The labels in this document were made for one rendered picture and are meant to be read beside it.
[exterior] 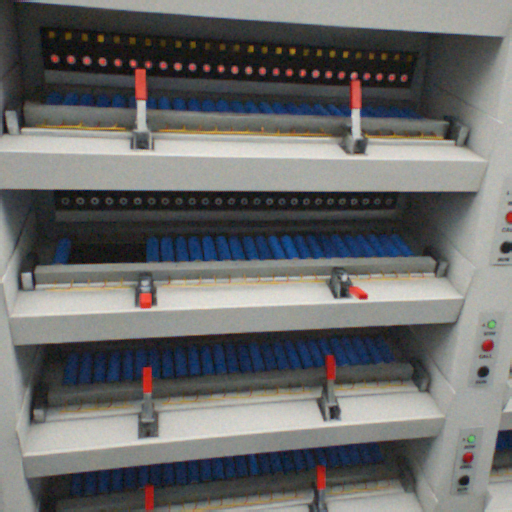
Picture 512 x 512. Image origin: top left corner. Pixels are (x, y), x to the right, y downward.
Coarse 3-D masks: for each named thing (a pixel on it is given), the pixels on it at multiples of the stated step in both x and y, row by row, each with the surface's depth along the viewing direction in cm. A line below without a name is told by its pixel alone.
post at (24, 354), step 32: (0, 0) 62; (0, 32) 61; (0, 64) 61; (0, 192) 59; (32, 192) 76; (0, 224) 59; (0, 256) 59; (0, 288) 60; (0, 320) 61; (0, 352) 62; (32, 352) 74; (0, 384) 63; (0, 416) 65; (0, 448) 66; (0, 480) 67; (32, 480) 73
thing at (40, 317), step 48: (48, 240) 76; (432, 240) 81; (192, 288) 69; (240, 288) 70; (288, 288) 71; (384, 288) 74; (432, 288) 75; (48, 336) 64; (96, 336) 65; (144, 336) 67
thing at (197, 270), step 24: (72, 264) 67; (96, 264) 68; (120, 264) 68; (144, 264) 69; (168, 264) 69; (192, 264) 70; (216, 264) 70; (240, 264) 71; (264, 264) 72; (288, 264) 72; (312, 264) 73; (336, 264) 73; (360, 264) 74; (384, 264) 75; (408, 264) 76; (432, 264) 76; (72, 288) 65; (96, 288) 66
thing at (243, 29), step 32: (32, 32) 71; (128, 32) 73; (160, 32) 74; (192, 32) 75; (224, 32) 76; (256, 32) 76; (288, 32) 77; (320, 32) 78; (352, 32) 79; (384, 32) 80; (416, 32) 81; (32, 64) 72; (416, 64) 83; (32, 96) 73; (416, 96) 84
